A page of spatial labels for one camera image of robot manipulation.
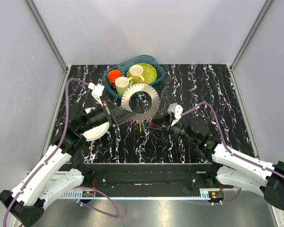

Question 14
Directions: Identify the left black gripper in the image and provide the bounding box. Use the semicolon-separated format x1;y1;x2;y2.
78;97;136;133

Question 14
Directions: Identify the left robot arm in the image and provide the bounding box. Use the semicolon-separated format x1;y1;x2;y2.
0;100;136;227

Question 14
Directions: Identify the white round plate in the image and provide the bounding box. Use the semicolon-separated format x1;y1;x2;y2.
81;107;110;141

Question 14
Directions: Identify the cream mug front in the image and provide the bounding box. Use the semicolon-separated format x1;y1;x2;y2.
115;77;133;95

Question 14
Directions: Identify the cream mug on plate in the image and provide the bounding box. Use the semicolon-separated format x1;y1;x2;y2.
128;64;144;84

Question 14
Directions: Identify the black base bar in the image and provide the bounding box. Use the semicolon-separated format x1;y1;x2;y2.
58;163;221;198

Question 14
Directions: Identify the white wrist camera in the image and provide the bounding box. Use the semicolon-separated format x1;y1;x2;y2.
168;103;183;127
88;82;105;106

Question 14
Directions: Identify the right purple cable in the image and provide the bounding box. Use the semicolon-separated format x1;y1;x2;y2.
179;102;284;206

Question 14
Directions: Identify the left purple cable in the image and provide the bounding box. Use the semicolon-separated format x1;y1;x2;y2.
2;78;120;227

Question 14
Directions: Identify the teal plastic tray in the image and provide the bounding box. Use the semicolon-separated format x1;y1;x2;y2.
102;54;166;98

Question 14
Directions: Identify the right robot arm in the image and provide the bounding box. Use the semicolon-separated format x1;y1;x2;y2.
149;114;284;210

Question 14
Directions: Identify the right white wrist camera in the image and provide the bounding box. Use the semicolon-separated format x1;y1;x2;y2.
168;103;183;127

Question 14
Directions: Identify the yellow-green dotted plate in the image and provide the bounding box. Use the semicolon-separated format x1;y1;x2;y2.
126;63;157;85

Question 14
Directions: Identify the metal keyring disc with rings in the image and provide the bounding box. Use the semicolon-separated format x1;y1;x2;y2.
121;83;160;122

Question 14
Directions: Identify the purple cable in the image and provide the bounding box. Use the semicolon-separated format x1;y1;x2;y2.
179;102;284;206
2;78;120;227

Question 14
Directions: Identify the orange mug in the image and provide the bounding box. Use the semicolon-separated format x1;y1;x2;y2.
107;70;122;88

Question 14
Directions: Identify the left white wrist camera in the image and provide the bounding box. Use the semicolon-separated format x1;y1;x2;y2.
88;82;105;106

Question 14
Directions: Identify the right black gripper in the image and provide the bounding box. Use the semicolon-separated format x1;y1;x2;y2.
145;112;198;144

